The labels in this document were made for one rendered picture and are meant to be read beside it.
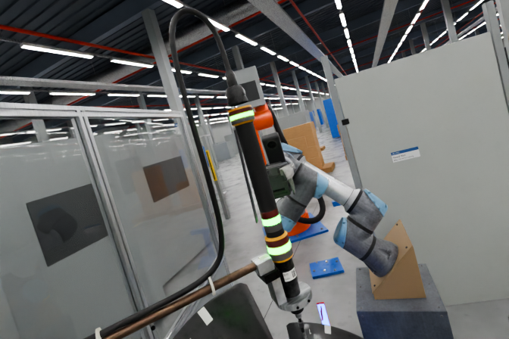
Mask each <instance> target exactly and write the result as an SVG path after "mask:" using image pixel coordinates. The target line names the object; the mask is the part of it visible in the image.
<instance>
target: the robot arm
mask: <svg viewBox="0 0 509 339"><path fill-rule="evenodd" d="M261 140H262V143H263V146H264V150H265V152H266V155H267V159H268V162H267V164H266V169H267V174H268V176H269V180H270V184H271V187H272V190H273V195H274V197H275V201H276V205H277V208H278V211H279V215H280V219H281V221H282V224H283V229H284V230H285V231H287V232H291V230H292V229H293V228H294V226H295V225H296V223H297V221H298V220H299V218H300V216H301V215H302V214H303V212H304V210H305V208H306V207H307V205H308V204H309V203H310V201H311V199H312V198H313V197H315V198H316V199H318V198H320V197H321V196H322V195H323V194H325V195H326V196H327V197H330V198H331V199H333V200H334V201H336V202H337V203H339V204H341V205H342V206H343V207H344V209H345V212H346V213H348V216H347V218H346V217H342V218H341V219H340V220H339V223H338V225H337V226H336V230H335V232H334V236H333V240H334V242H335V243H336V244H337V245H339V246H340V247H341V248H343V249H344V250H346V251H348V252H349V253H351V254H352V255H354V256H355V257H357V258H358V259H359V260H361V261H363V262H364V263H365V265H366V266H367V267H368V268H369V269H370V271H371V272H372V273H373V274H374V275H376V276H378V277H383V276H384V275H386V274H387V273H388V272H389V271H390V270H391V268H392V267H393V266H394V264H395V261H396V259H397V256H398V246H397V245H396V244H394V243H392V242H391V241H387V240H383V239H381V238H377V237H375V236H374V235H372V234H373V232H374V230H375V229H376V227H377V226H378V225H379V223H380V221H381V220H382V218H383V217H384V215H385V214H386V211H387V210H388V206H387V205H386V204H385V203H384V202H383V201H381V200H380V199H379V198H378V197H377V196H376V195H374V194H373V193H371V192H370V191H368V190H367V189H364V190H363V191H362V190H360V189H356V190H354V189H353V188H350V187H349V186H347V185H346V184H344V183H342V182H340V181H339V180H338V179H335V178H334V177H332V176H331V175H329V174H327V173H325V172H324V171H322V170H321V169H319V168H317V167H315V166H314V165H312V164H311V163H309V162H307V161H306V159H305V156H304V155H302V151H301V150H299V149H297V148H294V147H292V146H291V145H288V144H285V143H281V141H280V139H279V134H278V132H274V133H270V134H268V135H262V136H261Z"/></svg>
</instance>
